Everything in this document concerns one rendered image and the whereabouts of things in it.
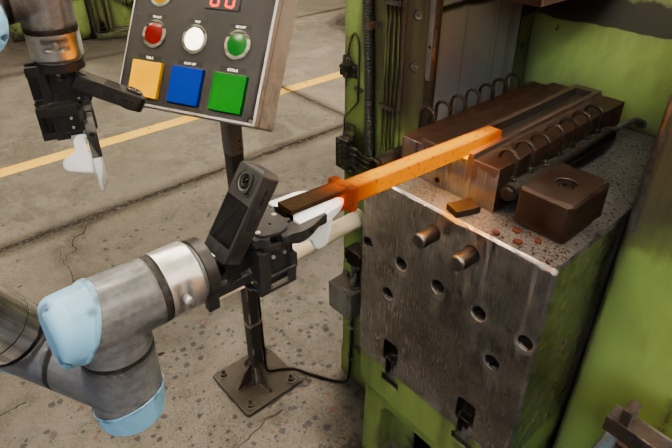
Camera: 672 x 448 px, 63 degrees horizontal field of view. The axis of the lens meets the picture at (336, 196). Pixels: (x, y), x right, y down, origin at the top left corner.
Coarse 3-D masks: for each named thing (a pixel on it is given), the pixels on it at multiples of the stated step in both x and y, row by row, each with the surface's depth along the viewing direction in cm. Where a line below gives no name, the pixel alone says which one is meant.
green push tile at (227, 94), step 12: (216, 72) 107; (216, 84) 107; (228, 84) 106; (240, 84) 105; (216, 96) 107; (228, 96) 106; (240, 96) 105; (216, 108) 107; (228, 108) 106; (240, 108) 105
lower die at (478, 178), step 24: (504, 96) 113; (528, 96) 110; (552, 96) 107; (600, 96) 109; (456, 120) 102; (480, 120) 100; (504, 120) 97; (552, 120) 99; (576, 120) 99; (408, 144) 96; (432, 144) 92; (504, 144) 91; (552, 144) 92; (456, 168) 90; (480, 168) 86; (504, 168) 84; (456, 192) 92; (480, 192) 88
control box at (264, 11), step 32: (192, 0) 110; (224, 0) 107; (256, 0) 105; (288, 0) 107; (128, 32) 116; (224, 32) 107; (256, 32) 105; (288, 32) 109; (128, 64) 115; (192, 64) 110; (224, 64) 107; (256, 64) 105; (160, 96) 112; (256, 96) 105; (256, 128) 109
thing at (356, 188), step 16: (480, 128) 92; (496, 128) 92; (448, 144) 86; (464, 144) 86; (480, 144) 89; (400, 160) 80; (416, 160) 80; (432, 160) 81; (448, 160) 84; (336, 176) 73; (368, 176) 75; (384, 176) 75; (400, 176) 77; (416, 176) 80; (304, 192) 69; (320, 192) 70; (336, 192) 70; (352, 192) 70; (368, 192) 74; (288, 208) 66; (304, 208) 67; (352, 208) 71
